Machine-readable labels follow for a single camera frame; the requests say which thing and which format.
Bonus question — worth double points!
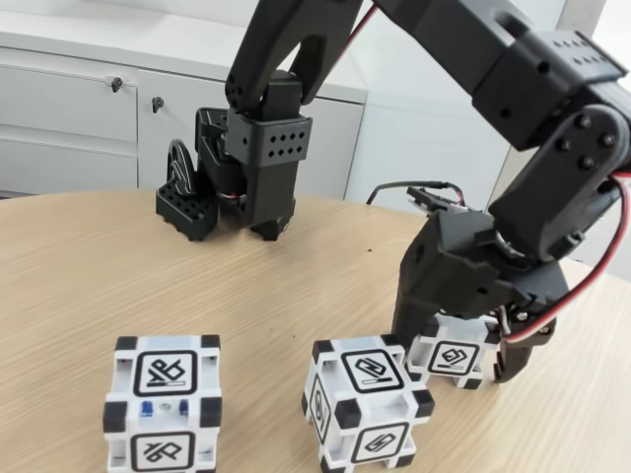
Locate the black table clamp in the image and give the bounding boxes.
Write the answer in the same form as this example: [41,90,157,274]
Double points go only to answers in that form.
[155,139,221,242]

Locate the black camera cable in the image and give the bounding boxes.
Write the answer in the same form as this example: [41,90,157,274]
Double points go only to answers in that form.
[365,180,462,206]

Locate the red white black servo cable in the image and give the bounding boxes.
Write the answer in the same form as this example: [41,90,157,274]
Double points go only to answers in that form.
[495,169,631,346]
[339,7,379,55]

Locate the white black cube blue lights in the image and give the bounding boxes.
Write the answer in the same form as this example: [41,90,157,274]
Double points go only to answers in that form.
[102,334,222,473]

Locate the white black cube stacked-sheets print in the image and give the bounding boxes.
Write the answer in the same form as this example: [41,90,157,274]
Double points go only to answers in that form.
[406,314,502,391]

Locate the white black cube zigzag print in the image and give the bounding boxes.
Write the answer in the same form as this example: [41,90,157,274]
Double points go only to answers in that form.
[300,334,436,473]

